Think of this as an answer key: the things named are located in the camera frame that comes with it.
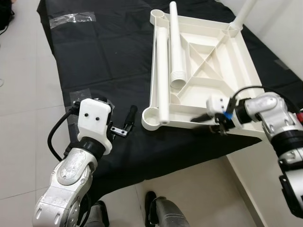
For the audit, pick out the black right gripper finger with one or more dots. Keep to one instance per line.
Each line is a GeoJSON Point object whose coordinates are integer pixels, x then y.
{"type": "Point", "coordinates": [201, 118]}

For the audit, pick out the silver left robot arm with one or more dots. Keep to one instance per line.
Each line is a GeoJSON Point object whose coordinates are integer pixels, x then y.
{"type": "Point", "coordinates": [68, 179]}

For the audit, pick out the clear plastic sheet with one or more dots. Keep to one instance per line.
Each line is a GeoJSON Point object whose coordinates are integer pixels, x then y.
{"type": "Point", "coordinates": [78, 97]}

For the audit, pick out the black tablecloth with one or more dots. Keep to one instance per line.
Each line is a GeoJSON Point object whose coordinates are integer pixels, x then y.
{"type": "Point", "coordinates": [109, 61]}

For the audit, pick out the small grey tape patch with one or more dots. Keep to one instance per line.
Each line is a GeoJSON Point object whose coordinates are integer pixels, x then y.
{"type": "Point", "coordinates": [281, 65]}

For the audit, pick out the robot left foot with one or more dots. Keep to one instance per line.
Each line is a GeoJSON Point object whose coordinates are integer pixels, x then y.
{"type": "Point", "coordinates": [98, 215]}

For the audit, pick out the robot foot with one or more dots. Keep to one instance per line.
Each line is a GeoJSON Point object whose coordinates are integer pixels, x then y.
{"type": "Point", "coordinates": [98, 215]}
{"type": "Point", "coordinates": [165, 213]}

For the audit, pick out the clear plastic hardware bag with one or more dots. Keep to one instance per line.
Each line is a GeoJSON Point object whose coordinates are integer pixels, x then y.
{"type": "Point", "coordinates": [71, 19]}

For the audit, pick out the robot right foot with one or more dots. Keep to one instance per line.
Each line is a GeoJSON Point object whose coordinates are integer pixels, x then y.
{"type": "Point", "coordinates": [165, 213]}

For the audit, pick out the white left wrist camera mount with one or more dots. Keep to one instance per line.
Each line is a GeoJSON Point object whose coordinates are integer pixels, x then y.
{"type": "Point", "coordinates": [94, 120]}

